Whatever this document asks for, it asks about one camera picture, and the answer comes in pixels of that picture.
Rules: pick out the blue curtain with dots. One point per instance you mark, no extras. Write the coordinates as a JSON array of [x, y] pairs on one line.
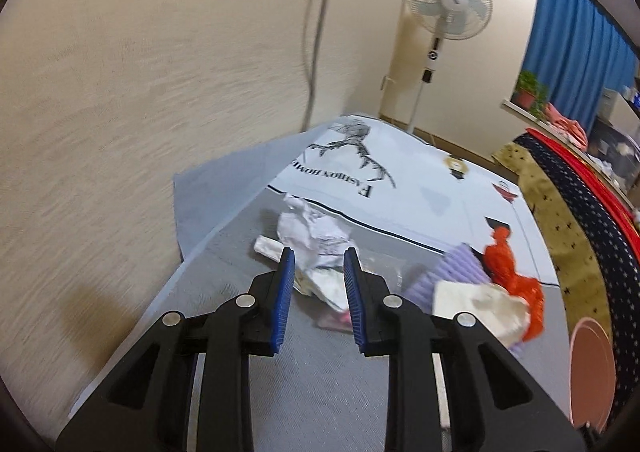
[[576, 50]]

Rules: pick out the orange plastic bag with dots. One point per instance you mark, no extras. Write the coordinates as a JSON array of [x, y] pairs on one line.
[[500, 262]]

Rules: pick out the pink folded clothes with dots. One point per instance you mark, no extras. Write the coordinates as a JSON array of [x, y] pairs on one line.
[[570, 128]]

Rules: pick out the white paper bag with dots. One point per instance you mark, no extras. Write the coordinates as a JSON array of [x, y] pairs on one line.
[[504, 316]]

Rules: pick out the clear zip bag with items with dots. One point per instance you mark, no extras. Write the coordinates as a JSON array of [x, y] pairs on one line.
[[329, 287]]

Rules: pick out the white standing fan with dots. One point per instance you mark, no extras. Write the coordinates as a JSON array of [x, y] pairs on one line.
[[448, 20]]

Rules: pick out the clear storage bin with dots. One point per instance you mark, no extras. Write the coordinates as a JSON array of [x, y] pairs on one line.
[[618, 153]]

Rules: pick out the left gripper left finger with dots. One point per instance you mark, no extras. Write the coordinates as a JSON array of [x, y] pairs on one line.
[[280, 297]]

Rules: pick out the purple foam net sheet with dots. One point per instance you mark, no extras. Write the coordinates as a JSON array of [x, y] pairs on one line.
[[458, 265]]

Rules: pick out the white cardboard box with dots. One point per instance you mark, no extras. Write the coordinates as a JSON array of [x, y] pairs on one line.
[[614, 109]]

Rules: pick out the potted green plant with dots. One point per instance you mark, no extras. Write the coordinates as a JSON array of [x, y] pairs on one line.
[[530, 95]]

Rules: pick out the white printed cloth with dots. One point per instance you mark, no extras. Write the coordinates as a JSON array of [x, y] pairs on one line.
[[385, 179]]

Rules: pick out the white paper ball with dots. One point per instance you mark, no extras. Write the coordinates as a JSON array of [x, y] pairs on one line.
[[319, 242]]

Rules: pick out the yellow star bed skirt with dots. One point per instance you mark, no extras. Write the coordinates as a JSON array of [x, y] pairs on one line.
[[540, 178]]

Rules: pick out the navy star bedsheet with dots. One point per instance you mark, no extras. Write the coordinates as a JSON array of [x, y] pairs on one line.
[[620, 271]]

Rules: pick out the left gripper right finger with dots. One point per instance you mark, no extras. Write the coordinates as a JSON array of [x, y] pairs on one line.
[[351, 272]]

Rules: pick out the pink trash bin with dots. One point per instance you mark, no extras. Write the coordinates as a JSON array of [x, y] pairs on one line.
[[592, 375]]

